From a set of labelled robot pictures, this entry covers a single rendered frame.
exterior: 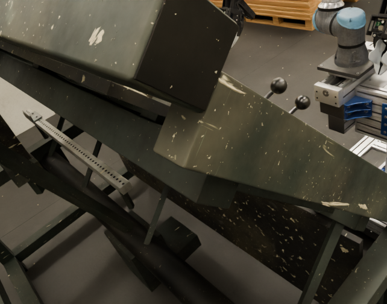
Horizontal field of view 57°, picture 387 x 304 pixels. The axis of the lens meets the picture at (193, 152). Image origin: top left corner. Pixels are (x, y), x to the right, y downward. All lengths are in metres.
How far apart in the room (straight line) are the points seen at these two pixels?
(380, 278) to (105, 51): 1.15
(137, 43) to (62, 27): 0.17
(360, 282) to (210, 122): 1.01
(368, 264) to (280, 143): 0.91
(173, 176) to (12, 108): 4.44
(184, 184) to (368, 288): 0.89
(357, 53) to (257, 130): 1.41
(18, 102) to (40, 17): 4.38
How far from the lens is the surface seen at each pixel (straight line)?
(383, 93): 1.81
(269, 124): 0.46
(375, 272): 1.34
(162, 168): 0.56
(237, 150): 0.43
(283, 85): 0.83
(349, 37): 1.79
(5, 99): 4.87
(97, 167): 1.68
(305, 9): 4.86
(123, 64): 0.32
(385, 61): 1.11
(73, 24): 0.44
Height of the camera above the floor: 1.92
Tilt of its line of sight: 37 degrees down
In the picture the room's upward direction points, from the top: 20 degrees counter-clockwise
